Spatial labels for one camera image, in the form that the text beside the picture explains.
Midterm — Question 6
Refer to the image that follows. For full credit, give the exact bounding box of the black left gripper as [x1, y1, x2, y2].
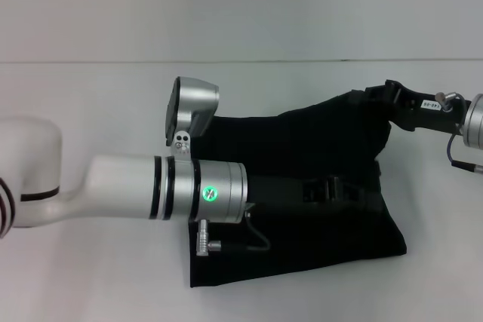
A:
[245, 173, 383, 214]

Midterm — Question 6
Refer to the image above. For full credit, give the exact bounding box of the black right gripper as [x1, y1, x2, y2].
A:
[349, 78, 473, 136]

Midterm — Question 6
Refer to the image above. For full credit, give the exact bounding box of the black shirt with FREE print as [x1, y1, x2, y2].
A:
[187, 89, 409, 290]

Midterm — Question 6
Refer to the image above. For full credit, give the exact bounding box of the silver plug on right gripper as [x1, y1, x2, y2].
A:
[433, 90, 460, 107]

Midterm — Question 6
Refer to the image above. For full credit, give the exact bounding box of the right arm dark cable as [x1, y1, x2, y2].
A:
[446, 132, 483, 175]

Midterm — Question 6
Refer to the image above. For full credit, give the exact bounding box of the arm dark cable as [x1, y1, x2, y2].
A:
[446, 132, 483, 175]
[193, 211, 273, 256]

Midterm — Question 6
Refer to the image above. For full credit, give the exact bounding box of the left arm dark cable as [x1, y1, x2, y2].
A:
[193, 211, 273, 256]

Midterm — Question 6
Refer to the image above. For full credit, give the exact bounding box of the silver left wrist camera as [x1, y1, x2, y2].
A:
[165, 76, 220, 158]

